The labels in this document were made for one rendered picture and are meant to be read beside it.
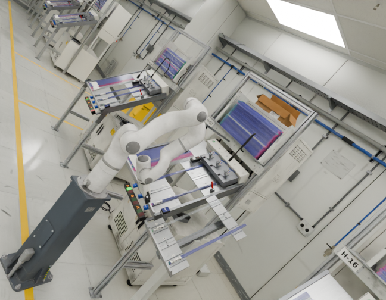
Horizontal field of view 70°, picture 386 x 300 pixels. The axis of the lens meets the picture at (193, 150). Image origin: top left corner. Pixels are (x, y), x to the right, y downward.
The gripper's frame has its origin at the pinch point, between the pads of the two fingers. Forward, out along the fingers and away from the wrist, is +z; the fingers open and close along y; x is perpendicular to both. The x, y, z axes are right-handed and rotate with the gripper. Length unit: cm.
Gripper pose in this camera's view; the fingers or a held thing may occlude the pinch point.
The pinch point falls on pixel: (145, 196)
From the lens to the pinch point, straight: 181.5
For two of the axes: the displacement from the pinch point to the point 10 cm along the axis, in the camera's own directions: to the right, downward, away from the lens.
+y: 4.6, 5.7, -6.8
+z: -0.7, 7.9, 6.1
